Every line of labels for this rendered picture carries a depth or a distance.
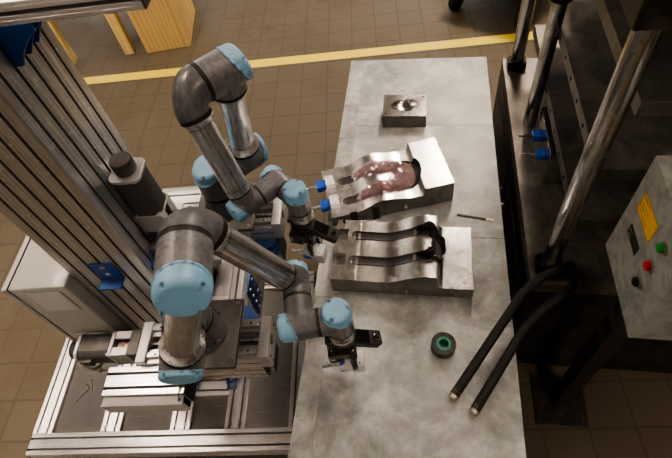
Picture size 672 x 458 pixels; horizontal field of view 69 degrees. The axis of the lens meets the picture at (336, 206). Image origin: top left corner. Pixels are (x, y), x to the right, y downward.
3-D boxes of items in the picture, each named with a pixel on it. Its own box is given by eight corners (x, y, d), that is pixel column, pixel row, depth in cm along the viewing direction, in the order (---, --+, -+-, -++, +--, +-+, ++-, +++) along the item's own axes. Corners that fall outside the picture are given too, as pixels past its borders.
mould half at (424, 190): (333, 226, 200) (329, 210, 192) (322, 179, 216) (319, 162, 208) (452, 199, 201) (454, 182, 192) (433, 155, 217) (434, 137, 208)
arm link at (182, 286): (205, 338, 142) (216, 224, 102) (203, 390, 133) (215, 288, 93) (161, 339, 139) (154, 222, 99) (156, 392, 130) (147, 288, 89)
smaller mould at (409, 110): (382, 127, 231) (381, 116, 226) (384, 105, 240) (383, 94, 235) (425, 127, 228) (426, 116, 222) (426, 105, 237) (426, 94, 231)
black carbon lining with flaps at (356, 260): (348, 268, 180) (346, 254, 172) (353, 231, 189) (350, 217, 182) (446, 272, 174) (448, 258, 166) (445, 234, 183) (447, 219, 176)
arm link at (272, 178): (247, 177, 156) (266, 196, 150) (275, 158, 160) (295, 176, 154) (253, 192, 162) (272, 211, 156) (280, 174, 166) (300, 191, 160)
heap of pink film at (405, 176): (358, 204, 198) (356, 192, 192) (349, 172, 209) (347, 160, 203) (421, 191, 198) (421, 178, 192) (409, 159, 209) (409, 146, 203)
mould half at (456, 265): (333, 290, 183) (328, 272, 172) (340, 232, 198) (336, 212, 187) (472, 297, 174) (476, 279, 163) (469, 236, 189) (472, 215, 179)
